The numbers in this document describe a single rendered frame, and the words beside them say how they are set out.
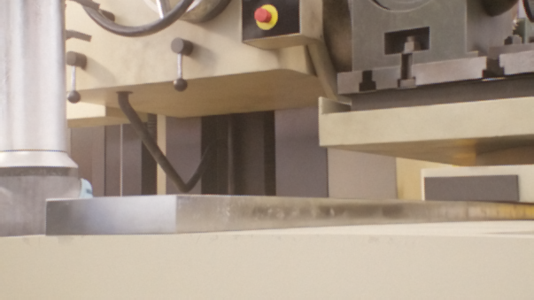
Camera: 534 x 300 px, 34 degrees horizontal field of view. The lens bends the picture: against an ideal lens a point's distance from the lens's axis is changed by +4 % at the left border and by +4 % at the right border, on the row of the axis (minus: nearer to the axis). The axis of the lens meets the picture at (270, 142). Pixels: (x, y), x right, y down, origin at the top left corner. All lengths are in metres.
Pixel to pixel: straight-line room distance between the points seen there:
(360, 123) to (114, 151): 1.54
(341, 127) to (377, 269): 1.10
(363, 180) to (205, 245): 1.90
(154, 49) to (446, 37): 0.79
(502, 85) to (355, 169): 0.99
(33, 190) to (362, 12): 0.81
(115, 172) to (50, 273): 2.31
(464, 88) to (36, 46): 0.80
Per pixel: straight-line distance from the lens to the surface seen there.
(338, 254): 0.56
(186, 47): 2.02
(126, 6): 2.19
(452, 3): 1.64
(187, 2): 1.78
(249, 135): 2.80
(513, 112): 1.54
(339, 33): 2.00
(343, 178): 2.53
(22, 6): 1.21
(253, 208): 0.74
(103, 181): 3.04
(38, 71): 1.19
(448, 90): 1.63
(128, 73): 2.15
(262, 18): 1.79
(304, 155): 2.59
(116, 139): 3.02
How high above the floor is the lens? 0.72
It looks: 5 degrees up
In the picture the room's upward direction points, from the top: 1 degrees counter-clockwise
